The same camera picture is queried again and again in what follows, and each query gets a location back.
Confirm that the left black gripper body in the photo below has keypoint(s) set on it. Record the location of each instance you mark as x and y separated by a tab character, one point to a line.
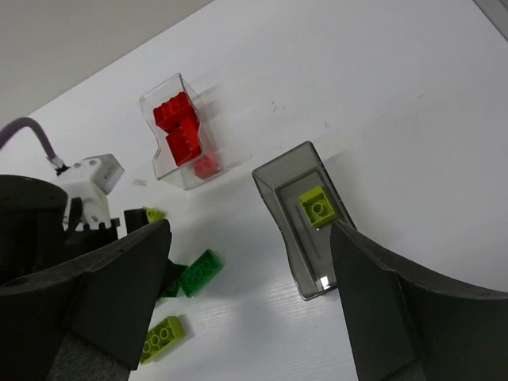
39	227

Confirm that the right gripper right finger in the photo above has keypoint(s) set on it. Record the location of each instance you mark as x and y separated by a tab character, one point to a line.
407	322

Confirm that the lime 2x2 brick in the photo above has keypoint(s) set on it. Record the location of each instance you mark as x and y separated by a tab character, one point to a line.
317	207

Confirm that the red 2x4 brick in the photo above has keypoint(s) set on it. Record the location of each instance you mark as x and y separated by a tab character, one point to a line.
175	111

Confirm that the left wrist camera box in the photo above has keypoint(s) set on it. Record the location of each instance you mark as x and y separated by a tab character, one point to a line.
91	180

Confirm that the clear plastic container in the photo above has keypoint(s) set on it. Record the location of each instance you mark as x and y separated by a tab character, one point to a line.
163	164

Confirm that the grey translucent container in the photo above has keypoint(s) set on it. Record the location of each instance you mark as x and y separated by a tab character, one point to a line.
280	182

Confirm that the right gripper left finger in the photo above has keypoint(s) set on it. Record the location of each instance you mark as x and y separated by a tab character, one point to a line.
87	318

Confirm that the lime 2x4 brick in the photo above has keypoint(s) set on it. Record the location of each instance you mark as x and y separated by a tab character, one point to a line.
161	338

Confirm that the red arched brick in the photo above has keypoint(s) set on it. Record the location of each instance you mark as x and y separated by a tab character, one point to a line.
183	143

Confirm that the green 2x4 brick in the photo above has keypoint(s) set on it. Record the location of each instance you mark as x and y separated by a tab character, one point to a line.
196	276

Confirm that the lime yellow brick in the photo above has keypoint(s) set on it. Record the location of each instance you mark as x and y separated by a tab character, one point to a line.
153	214

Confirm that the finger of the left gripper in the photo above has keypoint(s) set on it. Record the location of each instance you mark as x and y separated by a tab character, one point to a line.
135	221

